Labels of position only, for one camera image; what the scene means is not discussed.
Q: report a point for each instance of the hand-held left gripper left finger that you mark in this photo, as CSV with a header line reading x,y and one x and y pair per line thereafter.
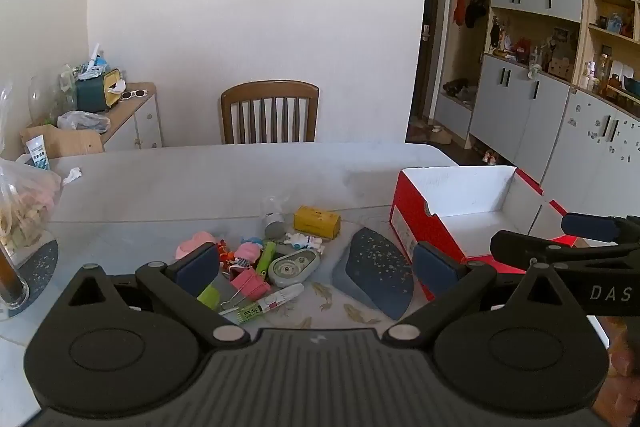
x,y
197,267

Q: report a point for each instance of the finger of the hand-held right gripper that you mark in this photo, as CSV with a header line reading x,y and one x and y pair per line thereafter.
x,y
515,247
590,228

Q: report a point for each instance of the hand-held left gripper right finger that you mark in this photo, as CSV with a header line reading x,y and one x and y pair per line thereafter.
x,y
432,269

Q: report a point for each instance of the red orange toy figure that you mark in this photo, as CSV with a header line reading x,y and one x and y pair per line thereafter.
x,y
225,254

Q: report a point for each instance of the pink binder clip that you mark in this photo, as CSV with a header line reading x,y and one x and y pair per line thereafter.
x,y
250,284

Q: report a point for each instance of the lime green highlighter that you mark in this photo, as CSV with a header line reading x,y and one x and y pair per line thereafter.
x,y
265,259

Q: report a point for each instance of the red cardboard shoe box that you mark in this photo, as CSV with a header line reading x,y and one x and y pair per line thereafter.
x,y
450,192

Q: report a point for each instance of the white pen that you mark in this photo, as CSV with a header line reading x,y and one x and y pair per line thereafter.
x,y
280,299

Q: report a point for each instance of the grey-blue correction tape dispenser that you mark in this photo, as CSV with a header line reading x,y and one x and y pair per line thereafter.
x,y
292,267

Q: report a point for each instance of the white blue astronaut toy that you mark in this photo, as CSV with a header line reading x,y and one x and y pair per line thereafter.
x,y
302,240

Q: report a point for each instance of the yellow rectangular box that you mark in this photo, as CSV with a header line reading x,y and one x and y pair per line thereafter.
x,y
315,222

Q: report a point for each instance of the person's right hand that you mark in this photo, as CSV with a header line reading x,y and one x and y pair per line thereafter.
x,y
624,362

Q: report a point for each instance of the pink plastic toy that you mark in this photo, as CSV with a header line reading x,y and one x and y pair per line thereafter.
x,y
192,243

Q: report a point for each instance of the dark blue speckled placemat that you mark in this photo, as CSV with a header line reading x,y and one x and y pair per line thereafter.
x,y
372,267
45,257

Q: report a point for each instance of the glass dome jar silver base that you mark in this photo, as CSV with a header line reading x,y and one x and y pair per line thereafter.
x,y
273,224

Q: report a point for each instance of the beige slippers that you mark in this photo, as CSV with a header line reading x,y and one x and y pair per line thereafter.
x,y
440,133

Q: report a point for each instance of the white wooden-top side cabinet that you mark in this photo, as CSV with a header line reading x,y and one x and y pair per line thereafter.
x,y
145,122

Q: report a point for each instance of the crumpled white tissue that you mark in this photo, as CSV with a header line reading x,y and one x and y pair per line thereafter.
x,y
71,176

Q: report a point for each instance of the brown cardboard box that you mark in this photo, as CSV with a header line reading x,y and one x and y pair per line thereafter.
x,y
70,142

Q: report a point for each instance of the clear bag of snacks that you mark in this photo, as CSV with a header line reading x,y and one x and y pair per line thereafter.
x,y
25,207

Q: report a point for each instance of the white sunglasses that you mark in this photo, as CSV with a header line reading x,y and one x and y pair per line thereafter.
x,y
134,95

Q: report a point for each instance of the clear plastic bag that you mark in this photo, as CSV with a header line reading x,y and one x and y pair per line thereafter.
x,y
82,122

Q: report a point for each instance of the glass cup with dark drink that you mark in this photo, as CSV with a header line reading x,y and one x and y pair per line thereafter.
x,y
12,292

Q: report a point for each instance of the dark brown door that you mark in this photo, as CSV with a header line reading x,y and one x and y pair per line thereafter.
x,y
425,82

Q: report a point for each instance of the wooden chair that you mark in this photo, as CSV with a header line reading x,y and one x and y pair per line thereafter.
x,y
270,89

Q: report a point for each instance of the white tube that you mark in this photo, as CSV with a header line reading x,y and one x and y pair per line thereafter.
x,y
39,154

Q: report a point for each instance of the teal yellow tissue box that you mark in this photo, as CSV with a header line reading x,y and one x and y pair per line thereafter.
x,y
92,94

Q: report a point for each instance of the clear glass vase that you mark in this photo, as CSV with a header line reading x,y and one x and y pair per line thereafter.
x,y
45,99

